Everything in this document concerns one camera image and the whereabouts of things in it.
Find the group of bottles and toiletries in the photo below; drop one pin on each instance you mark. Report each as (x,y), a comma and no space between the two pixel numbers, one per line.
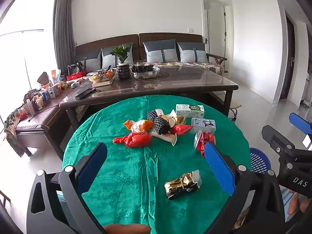
(39,97)

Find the green tablecloth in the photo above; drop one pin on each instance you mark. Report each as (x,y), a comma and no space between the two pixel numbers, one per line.
(136,175)

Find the crumpled silver white wrapper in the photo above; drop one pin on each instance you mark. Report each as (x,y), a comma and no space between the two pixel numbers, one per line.
(171,117)

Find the red plastic bag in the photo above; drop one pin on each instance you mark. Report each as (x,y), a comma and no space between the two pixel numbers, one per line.
(135,139)

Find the floral cloth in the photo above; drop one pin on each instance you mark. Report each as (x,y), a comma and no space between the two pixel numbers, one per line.
(12,126)

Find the book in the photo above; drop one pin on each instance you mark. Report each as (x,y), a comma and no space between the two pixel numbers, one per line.
(103,83)

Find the green and white milk carton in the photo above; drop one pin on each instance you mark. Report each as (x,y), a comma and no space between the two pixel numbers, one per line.
(190,109)

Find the red snack wrapper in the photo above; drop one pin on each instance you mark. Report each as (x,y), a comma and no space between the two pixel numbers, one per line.
(181,128)

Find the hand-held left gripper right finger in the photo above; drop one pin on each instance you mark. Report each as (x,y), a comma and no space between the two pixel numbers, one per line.
(219,168)

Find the beige printed snack wrapper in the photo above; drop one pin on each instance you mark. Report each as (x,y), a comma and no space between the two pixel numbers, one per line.
(167,138)

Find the blue plastic basket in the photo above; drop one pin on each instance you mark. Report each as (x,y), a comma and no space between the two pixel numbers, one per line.
(259,160)

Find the crushed red can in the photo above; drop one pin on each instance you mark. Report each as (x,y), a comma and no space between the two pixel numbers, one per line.
(203,141)

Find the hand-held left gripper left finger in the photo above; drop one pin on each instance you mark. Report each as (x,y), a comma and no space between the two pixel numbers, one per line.
(93,168)

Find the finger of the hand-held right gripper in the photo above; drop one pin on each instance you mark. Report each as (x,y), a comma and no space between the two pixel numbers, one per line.
(275,139)
(299,122)

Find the person's left hand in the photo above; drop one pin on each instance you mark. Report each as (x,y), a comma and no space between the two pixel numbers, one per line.
(126,229)

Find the floral sofa runner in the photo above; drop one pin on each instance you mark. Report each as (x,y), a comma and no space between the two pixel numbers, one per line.
(195,64)

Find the dark wooden coffee table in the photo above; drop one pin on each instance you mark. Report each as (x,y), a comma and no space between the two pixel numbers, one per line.
(182,80)

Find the grey and blue cushion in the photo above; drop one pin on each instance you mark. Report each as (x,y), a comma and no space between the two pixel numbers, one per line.
(192,52)
(92,61)
(108,58)
(160,51)

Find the person's right hand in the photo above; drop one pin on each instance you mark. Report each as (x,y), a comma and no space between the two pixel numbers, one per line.
(293,204)

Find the glass bowl of dark fruit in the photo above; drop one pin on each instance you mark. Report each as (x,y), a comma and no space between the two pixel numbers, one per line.
(145,70)

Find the dark wooden door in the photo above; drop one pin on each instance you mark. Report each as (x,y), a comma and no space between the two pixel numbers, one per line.
(288,58)

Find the dark wooden sofa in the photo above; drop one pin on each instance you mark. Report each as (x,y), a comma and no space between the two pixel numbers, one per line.
(170,36)

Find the light blue tissue pack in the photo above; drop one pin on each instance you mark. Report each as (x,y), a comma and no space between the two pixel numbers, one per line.
(203,124)

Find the black phone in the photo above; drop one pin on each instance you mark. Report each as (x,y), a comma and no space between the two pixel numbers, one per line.
(84,93)

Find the grey curtain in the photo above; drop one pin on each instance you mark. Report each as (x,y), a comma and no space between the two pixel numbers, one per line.
(64,29)

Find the small round stool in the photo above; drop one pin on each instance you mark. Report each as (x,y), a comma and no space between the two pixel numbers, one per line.
(235,108)

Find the potted green plant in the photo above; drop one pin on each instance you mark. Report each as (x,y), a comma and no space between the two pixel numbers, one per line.
(123,61)

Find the red box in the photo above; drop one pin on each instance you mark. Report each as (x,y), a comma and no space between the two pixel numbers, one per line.
(75,76)

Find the dark handbag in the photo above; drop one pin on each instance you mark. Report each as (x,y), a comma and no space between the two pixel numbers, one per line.
(74,67)

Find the black foam fruit net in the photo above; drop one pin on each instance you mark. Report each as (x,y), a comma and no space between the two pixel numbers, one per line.
(160,125)

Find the gold snack wrapper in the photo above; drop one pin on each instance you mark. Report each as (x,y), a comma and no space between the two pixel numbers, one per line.
(182,185)

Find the yellow snack wrapper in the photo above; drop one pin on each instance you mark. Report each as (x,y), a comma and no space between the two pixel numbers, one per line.
(180,119)

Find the white door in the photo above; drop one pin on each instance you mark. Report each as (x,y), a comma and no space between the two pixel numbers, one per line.
(215,29)

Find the orange and white wrapper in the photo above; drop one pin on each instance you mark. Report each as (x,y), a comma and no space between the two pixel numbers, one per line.
(140,125)

